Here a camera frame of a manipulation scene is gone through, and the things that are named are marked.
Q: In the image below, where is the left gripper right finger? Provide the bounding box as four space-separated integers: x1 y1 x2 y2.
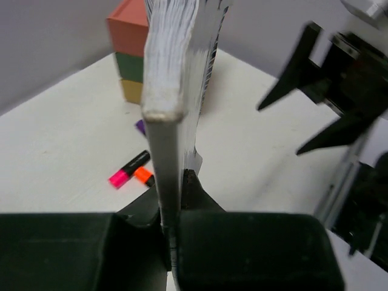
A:
175 170 344 290

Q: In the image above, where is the green drawer box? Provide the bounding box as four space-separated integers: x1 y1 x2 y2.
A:
115 52 144 83

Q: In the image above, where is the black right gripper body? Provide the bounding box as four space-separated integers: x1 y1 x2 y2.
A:
303 32 387 133

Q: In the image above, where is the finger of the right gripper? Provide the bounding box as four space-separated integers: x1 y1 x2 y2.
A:
257 22 322 111
296 112 376 155

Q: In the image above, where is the orange black highlighter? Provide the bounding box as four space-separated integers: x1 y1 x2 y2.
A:
133 167 155 187

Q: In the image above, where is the pink black highlighter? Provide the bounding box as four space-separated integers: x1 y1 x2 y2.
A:
109 150 150 189

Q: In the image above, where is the purple black highlighter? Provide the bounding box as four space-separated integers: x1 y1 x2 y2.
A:
135 119 146 136

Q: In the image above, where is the coral top drawer box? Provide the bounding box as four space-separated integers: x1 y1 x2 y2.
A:
107 0 149 57

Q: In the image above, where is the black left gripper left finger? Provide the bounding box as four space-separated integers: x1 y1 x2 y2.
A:
1 188 167 290

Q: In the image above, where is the yellow bottom drawer box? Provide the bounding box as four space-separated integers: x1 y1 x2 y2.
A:
120 79 143 105

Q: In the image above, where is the white safety instruction booklet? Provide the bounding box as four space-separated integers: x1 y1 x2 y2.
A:
141 0 234 291

